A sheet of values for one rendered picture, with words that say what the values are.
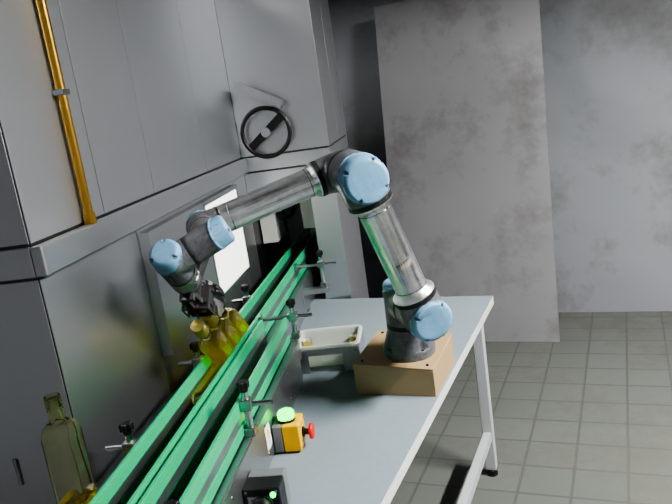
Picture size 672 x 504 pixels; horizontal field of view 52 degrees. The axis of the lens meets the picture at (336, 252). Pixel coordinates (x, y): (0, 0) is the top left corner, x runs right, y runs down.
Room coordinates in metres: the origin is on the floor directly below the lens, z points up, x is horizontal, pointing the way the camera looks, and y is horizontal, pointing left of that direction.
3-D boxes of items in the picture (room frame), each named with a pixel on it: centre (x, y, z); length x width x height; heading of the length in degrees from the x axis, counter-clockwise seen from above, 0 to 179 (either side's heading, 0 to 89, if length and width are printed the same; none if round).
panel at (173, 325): (2.20, 0.42, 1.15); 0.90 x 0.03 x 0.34; 172
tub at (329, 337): (2.12, 0.07, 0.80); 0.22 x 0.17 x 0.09; 82
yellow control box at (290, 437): (1.59, 0.18, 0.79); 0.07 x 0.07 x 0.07; 82
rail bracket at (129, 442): (1.30, 0.49, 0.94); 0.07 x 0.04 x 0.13; 82
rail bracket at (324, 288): (2.66, 0.09, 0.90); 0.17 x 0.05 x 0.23; 82
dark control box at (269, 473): (1.31, 0.22, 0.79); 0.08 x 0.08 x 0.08; 82
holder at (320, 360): (2.13, 0.10, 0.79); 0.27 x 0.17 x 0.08; 82
